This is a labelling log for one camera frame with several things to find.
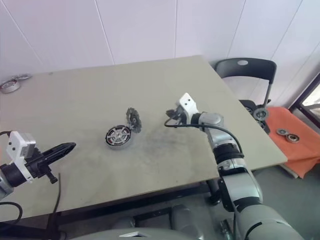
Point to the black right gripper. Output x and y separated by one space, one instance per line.
181 116

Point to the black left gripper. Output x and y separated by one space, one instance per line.
37 165

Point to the silver gear disc part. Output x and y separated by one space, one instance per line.
133 120

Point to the silver motor housing copper windings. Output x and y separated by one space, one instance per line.
117 148

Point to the silver spoked rotor black rim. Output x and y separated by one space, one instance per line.
117 136

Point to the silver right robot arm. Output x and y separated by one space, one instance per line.
237 190

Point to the grey wheel part on chair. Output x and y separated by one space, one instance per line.
260 113

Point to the black folding chair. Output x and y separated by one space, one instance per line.
260 70

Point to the orange cloth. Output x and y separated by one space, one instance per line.
302 150

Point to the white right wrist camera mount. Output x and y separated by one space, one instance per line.
187 102

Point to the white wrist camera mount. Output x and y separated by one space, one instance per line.
15 147
187 102

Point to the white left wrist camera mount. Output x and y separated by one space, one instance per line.
15 147

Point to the black table frame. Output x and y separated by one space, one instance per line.
213 192

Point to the dark door frame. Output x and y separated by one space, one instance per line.
305 95

